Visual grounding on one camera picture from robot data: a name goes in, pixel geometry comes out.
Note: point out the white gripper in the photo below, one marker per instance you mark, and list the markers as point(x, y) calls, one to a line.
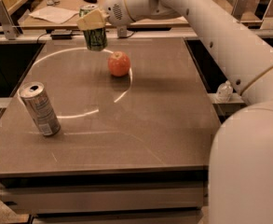
point(115, 12)

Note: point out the green soda can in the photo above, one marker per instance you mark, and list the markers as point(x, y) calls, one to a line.
point(96, 39)

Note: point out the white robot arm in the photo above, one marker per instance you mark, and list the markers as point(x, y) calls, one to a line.
point(241, 160)

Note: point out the silver redbull can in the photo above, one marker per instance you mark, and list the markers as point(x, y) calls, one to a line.
point(37, 103)

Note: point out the wooden back desk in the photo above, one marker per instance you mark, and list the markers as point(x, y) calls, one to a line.
point(29, 23)

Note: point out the white paper sheet left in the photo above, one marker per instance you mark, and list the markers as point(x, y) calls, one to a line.
point(54, 14)

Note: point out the black power adapter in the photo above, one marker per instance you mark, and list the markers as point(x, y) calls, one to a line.
point(61, 34)

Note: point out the red apple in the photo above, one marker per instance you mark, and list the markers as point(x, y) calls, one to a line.
point(118, 64)

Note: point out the clear sanitizer bottle left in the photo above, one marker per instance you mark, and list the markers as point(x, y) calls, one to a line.
point(224, 92)

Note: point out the metal drawer front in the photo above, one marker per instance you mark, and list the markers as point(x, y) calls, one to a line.
point(101, 198)

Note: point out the middle metal bracket post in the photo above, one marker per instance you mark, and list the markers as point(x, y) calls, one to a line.
point(122, 32)

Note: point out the metal bracket post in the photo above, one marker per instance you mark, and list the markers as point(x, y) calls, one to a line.
point(122, 32)
point(9, 28)
point(239, 8)

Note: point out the left metal bracket post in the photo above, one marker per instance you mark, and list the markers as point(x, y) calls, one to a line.
point(9, 28)

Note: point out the right metal bracket post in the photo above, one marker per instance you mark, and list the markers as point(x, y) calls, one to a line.
point(239, 8)

